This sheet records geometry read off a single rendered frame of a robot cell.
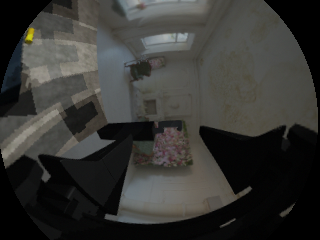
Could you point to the yellow cylinder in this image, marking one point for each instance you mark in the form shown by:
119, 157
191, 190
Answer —
29, 34

